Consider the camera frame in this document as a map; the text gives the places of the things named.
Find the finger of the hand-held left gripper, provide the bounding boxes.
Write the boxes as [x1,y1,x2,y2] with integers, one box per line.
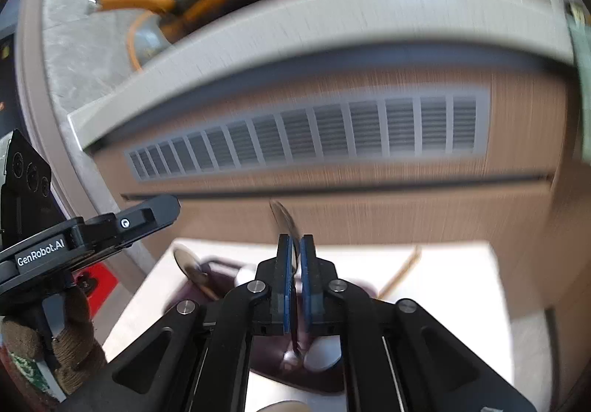
[115,195,181,250]

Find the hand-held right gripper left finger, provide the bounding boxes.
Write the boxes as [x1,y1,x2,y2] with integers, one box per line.
[58,234,298,412]

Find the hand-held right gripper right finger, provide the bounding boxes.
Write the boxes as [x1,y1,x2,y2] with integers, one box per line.
[299,234,539,412]

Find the white ball-headed stick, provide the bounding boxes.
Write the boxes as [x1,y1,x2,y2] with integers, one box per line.
[235,265,256,289]

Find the white plastic spoon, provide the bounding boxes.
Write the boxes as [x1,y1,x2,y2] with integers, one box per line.
[302,334,343,372]

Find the maroon plastic utensil holder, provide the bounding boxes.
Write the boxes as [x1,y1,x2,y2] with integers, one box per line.
[177,255,376,394]

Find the wooden chopstick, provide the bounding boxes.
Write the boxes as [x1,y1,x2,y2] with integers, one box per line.
[378,245,422,298]

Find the person's left hand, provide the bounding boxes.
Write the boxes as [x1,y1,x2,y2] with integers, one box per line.
[0,288,108,395]

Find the white fringed tablecloth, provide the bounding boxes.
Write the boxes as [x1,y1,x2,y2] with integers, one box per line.
[99,237,552,412]

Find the grey vent grille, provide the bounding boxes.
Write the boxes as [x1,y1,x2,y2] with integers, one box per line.
[124,86,492,184]

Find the glass lid orange rim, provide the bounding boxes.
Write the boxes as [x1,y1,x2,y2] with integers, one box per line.
[127,10,178,71]

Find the grey stone countertop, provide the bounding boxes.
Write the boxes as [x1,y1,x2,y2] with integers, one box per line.
[67,0,578,154]

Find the green checked towel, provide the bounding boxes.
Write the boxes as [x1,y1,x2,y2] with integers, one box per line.
[566,1,591,71]

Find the dark wok orange handle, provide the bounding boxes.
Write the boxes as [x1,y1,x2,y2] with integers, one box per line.
[88,0,278,44]

